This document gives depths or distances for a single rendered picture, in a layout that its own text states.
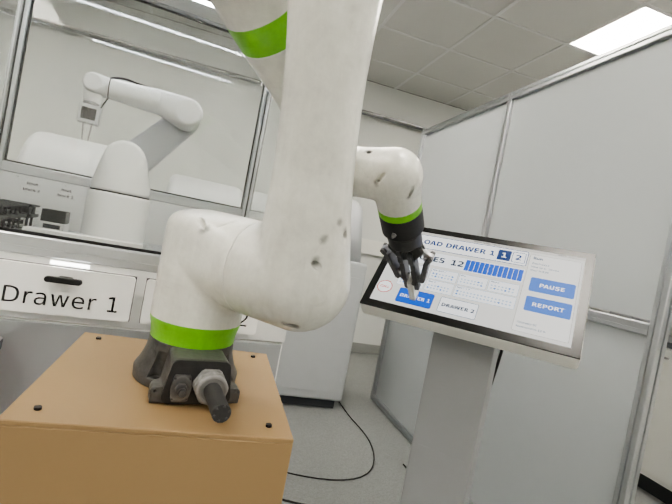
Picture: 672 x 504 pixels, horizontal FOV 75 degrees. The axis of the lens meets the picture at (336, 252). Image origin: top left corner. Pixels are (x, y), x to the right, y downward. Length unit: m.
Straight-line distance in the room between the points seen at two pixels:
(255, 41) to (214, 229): 0.28
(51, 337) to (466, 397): 1.02
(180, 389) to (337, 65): 0.42
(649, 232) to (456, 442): 0.97
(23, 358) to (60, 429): 0.70
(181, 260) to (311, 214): 0.20
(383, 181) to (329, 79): 0.35
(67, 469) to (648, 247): 1.66
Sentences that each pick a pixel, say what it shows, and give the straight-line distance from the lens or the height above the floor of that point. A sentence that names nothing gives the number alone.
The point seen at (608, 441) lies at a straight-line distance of 1.83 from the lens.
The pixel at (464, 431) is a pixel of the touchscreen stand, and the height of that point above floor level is 0.69.
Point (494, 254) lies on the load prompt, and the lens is 1.24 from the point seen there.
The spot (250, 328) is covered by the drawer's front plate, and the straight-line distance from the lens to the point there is 1.22.
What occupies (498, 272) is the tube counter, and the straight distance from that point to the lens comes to 1.20.
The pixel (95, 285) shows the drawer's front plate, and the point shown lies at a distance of 1.18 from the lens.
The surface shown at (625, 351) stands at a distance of 1.78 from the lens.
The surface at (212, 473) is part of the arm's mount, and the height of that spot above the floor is 0.81.
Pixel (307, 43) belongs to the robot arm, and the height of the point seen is 1.31.
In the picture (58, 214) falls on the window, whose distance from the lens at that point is 1.22.
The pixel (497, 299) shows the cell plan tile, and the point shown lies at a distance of 1.14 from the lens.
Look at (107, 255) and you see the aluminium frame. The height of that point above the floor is 0.97.
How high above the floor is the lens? 1.10
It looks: 1 degrees down
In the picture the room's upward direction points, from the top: 11 degrees clockwise
